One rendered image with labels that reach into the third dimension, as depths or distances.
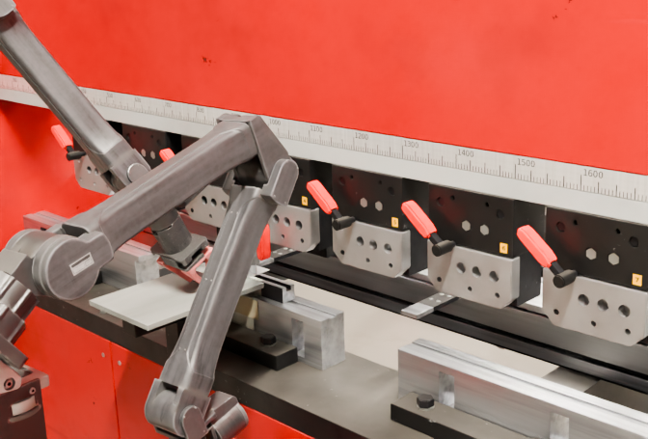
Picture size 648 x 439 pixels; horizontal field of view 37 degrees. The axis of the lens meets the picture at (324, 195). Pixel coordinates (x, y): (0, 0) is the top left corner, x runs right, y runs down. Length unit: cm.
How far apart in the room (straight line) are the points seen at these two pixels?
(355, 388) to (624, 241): 60
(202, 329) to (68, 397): 91
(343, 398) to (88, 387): 73
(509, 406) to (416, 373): 18
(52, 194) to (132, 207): 132
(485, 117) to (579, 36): 18
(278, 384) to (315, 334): 11
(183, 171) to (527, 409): 60
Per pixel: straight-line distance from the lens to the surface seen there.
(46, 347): 229
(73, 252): 121
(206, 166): 135
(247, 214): 142
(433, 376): 154
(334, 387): 167
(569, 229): 130
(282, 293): 176
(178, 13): 180
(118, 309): 173
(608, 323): 131
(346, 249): 157
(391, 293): 192
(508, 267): 137
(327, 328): 170
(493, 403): 149
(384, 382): 168
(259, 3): 163
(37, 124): 254
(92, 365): 213
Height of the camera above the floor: 162
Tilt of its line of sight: 15 degrees down
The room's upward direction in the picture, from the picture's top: 2 degrees counter-clockwise
